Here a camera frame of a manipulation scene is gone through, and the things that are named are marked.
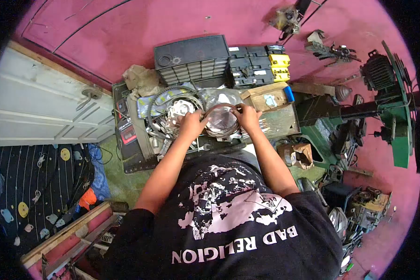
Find silver metal engine part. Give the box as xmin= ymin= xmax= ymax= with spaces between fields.
xmin=168 ymin=99 xmax=196 ymax=121

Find person's left hand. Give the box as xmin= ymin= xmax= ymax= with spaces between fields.
xmin=177 ymin=109 xmax=209 ymax=141

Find black and yellow tool case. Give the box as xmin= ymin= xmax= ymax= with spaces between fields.
xmin=228 ymin=45 xmax=291 ymax=88

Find person's left fingers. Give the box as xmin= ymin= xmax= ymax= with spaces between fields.
xmin=190 ymin=109 xmax=209 ymax=127

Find wooden frame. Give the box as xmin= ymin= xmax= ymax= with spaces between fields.
xmin=20 ymin=201 xmax=121 ymax=280

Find metal door handle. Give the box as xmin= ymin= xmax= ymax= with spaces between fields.
xmin=76 ymin=87 xmax=103 ymax=112

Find brown metal ring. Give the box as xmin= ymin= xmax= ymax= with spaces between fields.
xmin=202 ymin=103 xmax=243 ymax=137

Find torn brown cardboard box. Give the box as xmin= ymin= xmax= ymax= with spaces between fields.
xmin=277 ymin=143 xmax=314 ymax=170

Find green bench machine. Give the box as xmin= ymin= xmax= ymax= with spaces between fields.
xmin=296 ymin=41 xmax=419 ymax=170

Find white panel door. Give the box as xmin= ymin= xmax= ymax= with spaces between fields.
xmin=0 ymin=45 xmax=116 ymax=147

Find toothed drive belt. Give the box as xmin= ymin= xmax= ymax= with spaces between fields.
xmin=146 ymin=85 xmax=206 ymax=131

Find cardboard box with blue end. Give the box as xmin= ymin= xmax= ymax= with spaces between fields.
xmin=240 ymin=82 xmax=295 ymax=111

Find crumpled brown paper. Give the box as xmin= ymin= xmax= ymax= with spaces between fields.
xmin=122 ymin=65 xmax=160 ymax=99

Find clear plastic bag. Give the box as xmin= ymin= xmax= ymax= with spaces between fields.
xmin=195 ymin=87 xmax=244 ymax=133

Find person's body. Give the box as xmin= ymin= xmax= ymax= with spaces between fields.
xmin=97 ymin=151 xmax=344 ymax=280

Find dark patterned bed sheet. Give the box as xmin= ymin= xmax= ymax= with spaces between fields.
xmin=0 ymin=143 xmax=105 ymax=247

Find grey drawer organizer cabinet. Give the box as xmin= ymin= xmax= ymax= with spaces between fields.
xmin=154 ymin=35 xmax=230 ymax=85

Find pile of engine parts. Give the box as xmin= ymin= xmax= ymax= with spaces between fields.
xmin=297 ymin=177 xmax=394 ymax=266

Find person's right fingers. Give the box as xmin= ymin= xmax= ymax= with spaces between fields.
xmin=231 ymin=103 xmax=252 ymax=121

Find person's right hand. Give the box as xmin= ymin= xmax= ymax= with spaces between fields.
xmin=231 ymin=103 xmax=263 ymax=133

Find black and red box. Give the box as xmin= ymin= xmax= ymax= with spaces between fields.
xmin=115 ymin=99 xmax=138 ymax=159

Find wall-mounted metal tools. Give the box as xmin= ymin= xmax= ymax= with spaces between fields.
xmin=305 ymin=30 xmax=362 ymax=68

